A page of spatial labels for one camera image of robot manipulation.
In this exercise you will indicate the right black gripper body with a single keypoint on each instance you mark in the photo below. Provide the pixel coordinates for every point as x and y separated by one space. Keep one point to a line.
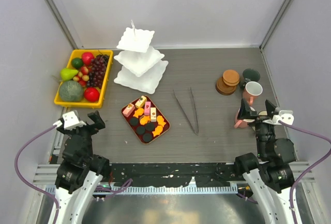
263 131

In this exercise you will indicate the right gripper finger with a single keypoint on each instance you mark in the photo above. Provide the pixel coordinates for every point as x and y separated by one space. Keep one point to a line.
245 111
271 109

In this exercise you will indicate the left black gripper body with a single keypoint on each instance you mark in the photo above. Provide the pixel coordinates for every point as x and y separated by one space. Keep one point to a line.
86 131

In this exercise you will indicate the pink cake slice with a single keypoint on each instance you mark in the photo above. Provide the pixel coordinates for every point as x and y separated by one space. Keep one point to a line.
128 110

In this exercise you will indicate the pink cake with cherry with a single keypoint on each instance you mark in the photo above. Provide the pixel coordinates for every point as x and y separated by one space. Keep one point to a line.
147 108

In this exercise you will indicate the cream cake with chocolate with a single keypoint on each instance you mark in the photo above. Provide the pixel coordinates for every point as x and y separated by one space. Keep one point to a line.
153 114

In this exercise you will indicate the metal tweezers tongs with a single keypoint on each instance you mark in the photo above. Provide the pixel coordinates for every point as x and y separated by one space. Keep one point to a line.
193 125

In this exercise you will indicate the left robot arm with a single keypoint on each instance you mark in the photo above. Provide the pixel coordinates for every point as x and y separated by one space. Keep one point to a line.
81 170

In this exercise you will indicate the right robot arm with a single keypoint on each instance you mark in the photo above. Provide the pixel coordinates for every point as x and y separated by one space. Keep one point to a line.
268 173

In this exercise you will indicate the pink mug lying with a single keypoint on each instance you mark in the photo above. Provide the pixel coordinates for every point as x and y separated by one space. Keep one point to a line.
241 123

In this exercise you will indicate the red apple at front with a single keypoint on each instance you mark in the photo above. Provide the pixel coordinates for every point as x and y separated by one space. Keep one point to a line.
91 94

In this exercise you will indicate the red apple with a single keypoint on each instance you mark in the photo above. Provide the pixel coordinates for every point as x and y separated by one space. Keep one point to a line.
87 58
91 94

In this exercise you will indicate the pink mug upright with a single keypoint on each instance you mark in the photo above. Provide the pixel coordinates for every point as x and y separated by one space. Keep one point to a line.
251 91

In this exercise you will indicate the stack of wooden coasters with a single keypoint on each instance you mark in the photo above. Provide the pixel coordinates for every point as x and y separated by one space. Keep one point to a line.
228 82

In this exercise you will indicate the green melon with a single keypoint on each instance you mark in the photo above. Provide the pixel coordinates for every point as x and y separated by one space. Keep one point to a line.
71 91

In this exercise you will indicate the dark green mug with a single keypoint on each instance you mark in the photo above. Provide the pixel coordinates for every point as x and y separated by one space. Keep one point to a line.
249 75

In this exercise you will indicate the black round cookie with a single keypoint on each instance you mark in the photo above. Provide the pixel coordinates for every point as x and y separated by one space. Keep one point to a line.
134 121

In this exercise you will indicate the small red cherry cluster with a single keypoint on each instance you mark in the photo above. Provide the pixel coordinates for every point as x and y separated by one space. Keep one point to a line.
82 77

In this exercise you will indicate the orange fish cookie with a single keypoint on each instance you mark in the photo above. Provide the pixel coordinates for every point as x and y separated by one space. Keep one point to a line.
138 112

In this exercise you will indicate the green pear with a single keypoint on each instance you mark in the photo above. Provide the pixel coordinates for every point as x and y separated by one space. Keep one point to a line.
68 74

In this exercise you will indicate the dark purple grape bunch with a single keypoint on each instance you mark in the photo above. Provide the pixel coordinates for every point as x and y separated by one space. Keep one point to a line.
97 71

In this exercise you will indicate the red lacquer snack tray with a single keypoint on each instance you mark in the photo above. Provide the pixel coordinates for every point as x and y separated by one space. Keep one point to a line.
147 131

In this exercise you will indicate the green lime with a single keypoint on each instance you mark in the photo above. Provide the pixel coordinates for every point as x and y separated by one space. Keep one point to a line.
77 63

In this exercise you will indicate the red apple at back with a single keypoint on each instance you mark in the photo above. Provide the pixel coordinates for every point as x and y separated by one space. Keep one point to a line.
87 58

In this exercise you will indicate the yellow plastic fruit bin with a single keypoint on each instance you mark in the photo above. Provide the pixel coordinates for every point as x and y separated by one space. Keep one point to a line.
84 103

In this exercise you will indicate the white three-tier serving stand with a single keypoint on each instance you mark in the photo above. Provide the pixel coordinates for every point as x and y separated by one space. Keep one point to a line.
142 65

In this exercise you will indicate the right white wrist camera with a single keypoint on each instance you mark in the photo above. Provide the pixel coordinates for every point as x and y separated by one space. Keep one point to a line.
281 116

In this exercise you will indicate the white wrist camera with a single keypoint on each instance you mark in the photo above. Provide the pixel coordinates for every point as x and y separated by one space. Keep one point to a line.
69 121
281 116

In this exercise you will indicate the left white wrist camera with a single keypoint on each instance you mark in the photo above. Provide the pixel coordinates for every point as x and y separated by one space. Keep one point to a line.
69 121

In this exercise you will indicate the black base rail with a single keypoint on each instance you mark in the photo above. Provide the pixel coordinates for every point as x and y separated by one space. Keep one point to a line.
175 175

